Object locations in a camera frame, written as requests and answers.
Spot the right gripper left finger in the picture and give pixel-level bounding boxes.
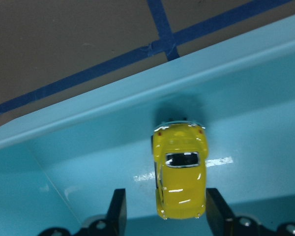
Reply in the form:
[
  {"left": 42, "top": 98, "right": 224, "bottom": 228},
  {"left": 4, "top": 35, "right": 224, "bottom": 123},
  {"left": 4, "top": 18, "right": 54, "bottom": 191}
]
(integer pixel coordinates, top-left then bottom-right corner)
[{"left": 38, "top": 188, "right": 128, "bottom": 236}]

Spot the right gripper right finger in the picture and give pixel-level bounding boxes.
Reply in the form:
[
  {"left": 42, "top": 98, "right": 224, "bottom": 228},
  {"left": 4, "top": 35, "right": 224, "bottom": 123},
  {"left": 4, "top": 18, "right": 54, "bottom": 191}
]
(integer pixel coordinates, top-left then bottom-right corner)
[{"left": 206, "top": 188, "right": 295, "bottom": 236}]

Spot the yellow beetle toy car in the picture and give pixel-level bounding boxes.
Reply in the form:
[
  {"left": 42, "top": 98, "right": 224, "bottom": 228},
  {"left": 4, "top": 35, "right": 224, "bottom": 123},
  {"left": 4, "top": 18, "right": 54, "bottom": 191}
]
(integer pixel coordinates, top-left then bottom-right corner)
[{"left": 151, "top": 119, "right": 208, "bottom": 220}]

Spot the teal plastic bin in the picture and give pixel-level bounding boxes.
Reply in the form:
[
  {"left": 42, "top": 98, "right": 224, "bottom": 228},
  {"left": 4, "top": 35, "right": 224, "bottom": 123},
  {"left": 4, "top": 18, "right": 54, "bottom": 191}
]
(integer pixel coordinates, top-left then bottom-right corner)
[{"left": 0, "top": 15, "right": 295, "bottom": 236}]

